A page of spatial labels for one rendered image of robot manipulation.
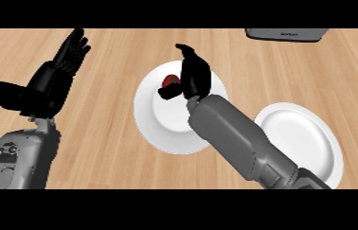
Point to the small white plate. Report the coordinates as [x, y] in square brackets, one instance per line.
[303, 139]

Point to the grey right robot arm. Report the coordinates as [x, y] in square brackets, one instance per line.
[244, 139]

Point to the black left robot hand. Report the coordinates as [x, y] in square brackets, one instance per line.
[47, 82]

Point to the large white plate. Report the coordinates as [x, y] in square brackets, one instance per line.
[161, 117]

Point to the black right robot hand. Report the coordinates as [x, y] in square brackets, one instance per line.
[195, 76]

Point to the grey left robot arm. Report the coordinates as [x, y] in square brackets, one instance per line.
[26, 155]

